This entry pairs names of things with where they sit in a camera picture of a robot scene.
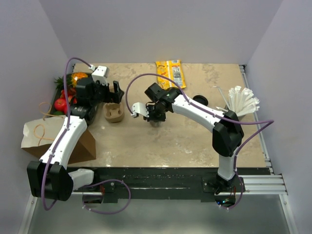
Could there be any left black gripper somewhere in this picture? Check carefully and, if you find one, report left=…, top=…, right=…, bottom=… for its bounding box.
left=90, top=78, right=124, bottom=106

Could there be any dark coffee cup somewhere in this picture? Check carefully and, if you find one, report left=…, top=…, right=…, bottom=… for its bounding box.
left=149, top=120, right=162, bottom=127

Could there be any black cup lid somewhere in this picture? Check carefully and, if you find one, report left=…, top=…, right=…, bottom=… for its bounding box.
left=193, top=95, right=209, bottom=106

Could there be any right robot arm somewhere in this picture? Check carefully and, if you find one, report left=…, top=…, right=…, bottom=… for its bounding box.
left=144, top=83, right=244, bottom=192

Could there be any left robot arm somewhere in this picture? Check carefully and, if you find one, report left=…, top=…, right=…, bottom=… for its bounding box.
left=27, top=77, right=124, bottom=201

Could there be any cardboard cup carrier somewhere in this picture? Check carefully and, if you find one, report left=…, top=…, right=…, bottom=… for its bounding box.
left=103, top=103, right=124, bottom=123

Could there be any yellow snack bag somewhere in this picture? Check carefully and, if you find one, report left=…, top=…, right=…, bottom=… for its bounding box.
left=155, top=59, right=186, bottom=89

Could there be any small red fruits cluster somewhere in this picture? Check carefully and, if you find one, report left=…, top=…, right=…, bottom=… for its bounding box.
left=60, top=88, right=77, bottom=103

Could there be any orange toy pineapple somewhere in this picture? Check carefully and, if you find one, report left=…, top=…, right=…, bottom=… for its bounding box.
left=71, top=72, right=88, bottom=87

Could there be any red apple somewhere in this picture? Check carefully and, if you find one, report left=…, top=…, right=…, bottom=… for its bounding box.
left=54, top=98, right=67, bottom=113

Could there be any black fruit tray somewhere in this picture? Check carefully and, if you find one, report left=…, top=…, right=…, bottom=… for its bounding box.
left=52, top=73, right=97, bottom=122

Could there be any green lime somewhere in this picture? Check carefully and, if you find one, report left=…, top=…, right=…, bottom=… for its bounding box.
left=53, top=111, right=64, bottom=116

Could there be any brown paper bag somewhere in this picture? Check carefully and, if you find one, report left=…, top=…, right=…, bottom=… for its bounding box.
left=20, top=102, right=96, bottom=164

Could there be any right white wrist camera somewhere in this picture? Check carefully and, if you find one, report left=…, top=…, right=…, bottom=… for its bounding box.
left=131, top=102, right=149, bottom=118

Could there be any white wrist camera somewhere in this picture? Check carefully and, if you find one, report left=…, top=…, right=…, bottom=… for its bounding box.
left=89, top=64, right=110, bottom=86
left=131, top=102, right=149, bottom=118

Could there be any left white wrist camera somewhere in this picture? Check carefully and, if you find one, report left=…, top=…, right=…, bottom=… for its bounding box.
left=89, top=64, right=110, bottom=86

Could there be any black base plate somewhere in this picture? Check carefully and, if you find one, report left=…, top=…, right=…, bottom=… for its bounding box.
left=72, top=167, right=272, bottom=204

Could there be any aluminium frame rail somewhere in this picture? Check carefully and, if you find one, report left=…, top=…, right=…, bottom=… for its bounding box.
left=67, top=168, right=286, bottom=195

